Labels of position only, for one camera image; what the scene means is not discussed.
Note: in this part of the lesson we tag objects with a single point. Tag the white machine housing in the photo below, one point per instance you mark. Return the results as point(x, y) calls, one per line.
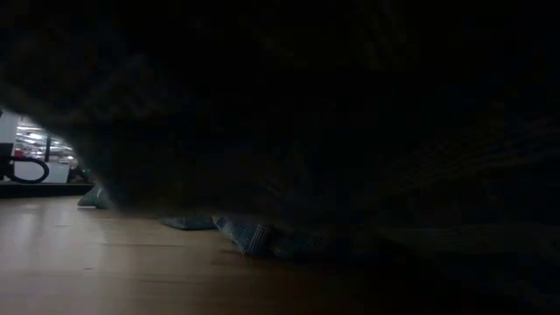
point(6, 127)

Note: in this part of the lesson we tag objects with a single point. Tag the black garment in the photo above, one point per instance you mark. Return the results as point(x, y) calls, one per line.
point(306, 109)

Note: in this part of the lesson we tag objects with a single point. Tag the grey-blue checked garment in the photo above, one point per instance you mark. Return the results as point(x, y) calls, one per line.
point(254, 236)

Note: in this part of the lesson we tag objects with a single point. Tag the grey line-patterned cloth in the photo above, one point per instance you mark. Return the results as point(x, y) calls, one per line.
point(96, 199)

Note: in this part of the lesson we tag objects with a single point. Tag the black metal stand frame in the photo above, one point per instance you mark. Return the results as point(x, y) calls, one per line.
point(47, 146)

